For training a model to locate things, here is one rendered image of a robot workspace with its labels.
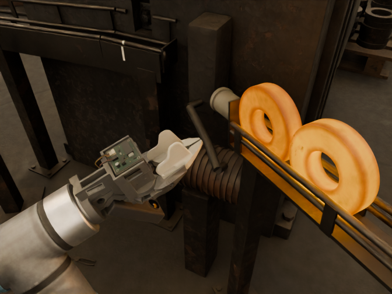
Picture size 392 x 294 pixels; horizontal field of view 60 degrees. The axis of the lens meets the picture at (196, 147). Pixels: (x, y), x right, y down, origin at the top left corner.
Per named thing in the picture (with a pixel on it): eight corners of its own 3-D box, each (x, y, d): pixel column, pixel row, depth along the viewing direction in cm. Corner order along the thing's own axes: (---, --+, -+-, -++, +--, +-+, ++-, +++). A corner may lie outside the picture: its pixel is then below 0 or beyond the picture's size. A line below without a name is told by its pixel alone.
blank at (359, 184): (308, 101, 55) (293, 107, 54) (395, 148, 44) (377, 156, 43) (297, 175, 64) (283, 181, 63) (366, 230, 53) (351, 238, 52)
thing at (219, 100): (231, 107, 82) (231, 83, 78) (254, 123, 75) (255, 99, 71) (209, 114, 79) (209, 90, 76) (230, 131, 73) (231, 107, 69)
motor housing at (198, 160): (192, 240, 127) (190, 125, 92) (247, 264, 120) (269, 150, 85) (174, 268, 119) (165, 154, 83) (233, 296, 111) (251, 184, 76)
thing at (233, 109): (255, 135, 77) (258, 91, 71) (257, 136, 77) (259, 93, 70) (227, 144, 74) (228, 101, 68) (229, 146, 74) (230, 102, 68)
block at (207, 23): (204, 91, 101) (205, 8, 85) (229, 98, 98) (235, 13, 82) (187, 109, 94) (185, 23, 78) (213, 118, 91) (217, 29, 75)
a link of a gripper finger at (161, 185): (188, 171, 54) (141, 201, 53) (191, 176, 55) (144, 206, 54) (175, 153, 57) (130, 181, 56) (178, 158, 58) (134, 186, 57)
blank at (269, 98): (252, 70, 67) (238, 74, 65) (310, 101, 55) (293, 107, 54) (249, 136, 76) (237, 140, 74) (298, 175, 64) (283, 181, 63)
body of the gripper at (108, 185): (149, 160, 50) (75, 206, 48) (168, 191, 56) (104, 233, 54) (130, 131, 55) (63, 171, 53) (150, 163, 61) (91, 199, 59)
